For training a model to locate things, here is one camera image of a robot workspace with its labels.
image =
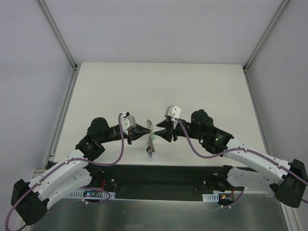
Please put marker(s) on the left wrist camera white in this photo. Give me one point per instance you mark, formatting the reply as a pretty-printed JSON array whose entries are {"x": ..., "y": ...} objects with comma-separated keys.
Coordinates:
[{"x": 128, "y": 122}]

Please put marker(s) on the left aluminium frame post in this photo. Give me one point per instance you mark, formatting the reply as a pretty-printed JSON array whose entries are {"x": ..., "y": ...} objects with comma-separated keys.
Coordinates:
[{"x": 56, "y": 32}]

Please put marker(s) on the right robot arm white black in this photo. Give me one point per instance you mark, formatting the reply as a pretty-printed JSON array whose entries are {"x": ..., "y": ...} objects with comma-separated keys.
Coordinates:
[{"x": 285, "y": 180}]

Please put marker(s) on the slotted cable duct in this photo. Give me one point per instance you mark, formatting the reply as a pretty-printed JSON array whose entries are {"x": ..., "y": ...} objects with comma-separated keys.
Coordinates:
[
  {"x": 211, "y": 198},
  {"x": 90, "y": 194}
]

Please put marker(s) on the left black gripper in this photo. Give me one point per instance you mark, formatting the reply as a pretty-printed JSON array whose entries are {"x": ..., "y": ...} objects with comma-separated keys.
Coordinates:
[{"x": 130, "y": 134}]

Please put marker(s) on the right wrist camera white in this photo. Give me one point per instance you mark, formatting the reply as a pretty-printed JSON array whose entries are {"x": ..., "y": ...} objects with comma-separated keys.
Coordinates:
[{"x": 173, "y": 113}]

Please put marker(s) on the metal disc keyring organizer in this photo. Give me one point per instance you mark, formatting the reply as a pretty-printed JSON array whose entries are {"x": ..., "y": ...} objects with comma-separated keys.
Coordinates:
[{"x": 150, "y": 143}]

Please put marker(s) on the right slotted cable duct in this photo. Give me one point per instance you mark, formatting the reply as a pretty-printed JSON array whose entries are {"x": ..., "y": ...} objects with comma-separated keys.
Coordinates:
[{"x": 211, "y": 198}]

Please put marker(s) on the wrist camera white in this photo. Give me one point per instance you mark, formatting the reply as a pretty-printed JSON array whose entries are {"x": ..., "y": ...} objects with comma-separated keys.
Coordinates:
[
  {"x": 173, "y": 113},
  {"x": 128, "y": 122}
]

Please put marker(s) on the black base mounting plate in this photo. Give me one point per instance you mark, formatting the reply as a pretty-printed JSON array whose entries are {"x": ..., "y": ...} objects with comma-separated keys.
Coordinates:
[{"x": 167, "y": 183}]

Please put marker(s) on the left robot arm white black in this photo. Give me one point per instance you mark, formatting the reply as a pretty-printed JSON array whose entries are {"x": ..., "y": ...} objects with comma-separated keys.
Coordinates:
[{"x": 32, "y": 199}]

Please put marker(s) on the left slotted cable duct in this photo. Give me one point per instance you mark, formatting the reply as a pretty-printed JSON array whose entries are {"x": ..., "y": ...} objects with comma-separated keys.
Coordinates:
[{"x": 90, "y": 194}]

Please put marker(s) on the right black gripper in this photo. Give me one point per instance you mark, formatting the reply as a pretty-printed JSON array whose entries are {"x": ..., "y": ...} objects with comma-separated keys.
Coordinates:
[{"x": 171, "y": 130}]

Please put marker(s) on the right aluminium frame post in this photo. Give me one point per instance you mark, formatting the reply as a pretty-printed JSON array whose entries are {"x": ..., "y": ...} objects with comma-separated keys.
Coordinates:
[{"x": 265, "y": 35}]

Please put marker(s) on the aluminium frame post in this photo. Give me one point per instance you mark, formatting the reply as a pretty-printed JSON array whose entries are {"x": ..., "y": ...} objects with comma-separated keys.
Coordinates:
[
  {"x": 56, "y": 32},
  {"x": 265, "y": 35}
]

